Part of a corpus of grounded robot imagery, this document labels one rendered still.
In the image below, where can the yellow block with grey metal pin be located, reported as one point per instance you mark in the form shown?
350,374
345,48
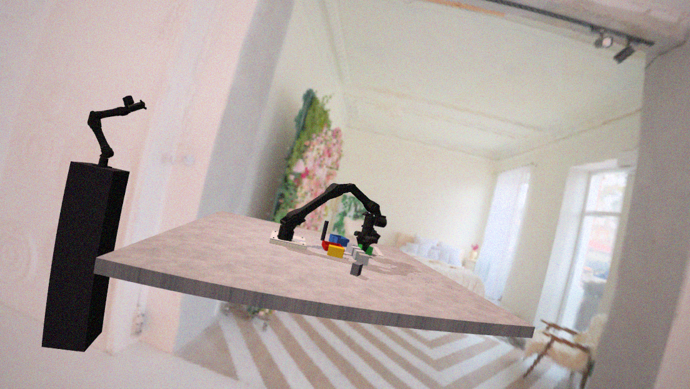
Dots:
336,251

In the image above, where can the red tray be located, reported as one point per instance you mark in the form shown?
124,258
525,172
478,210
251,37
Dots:
325,244

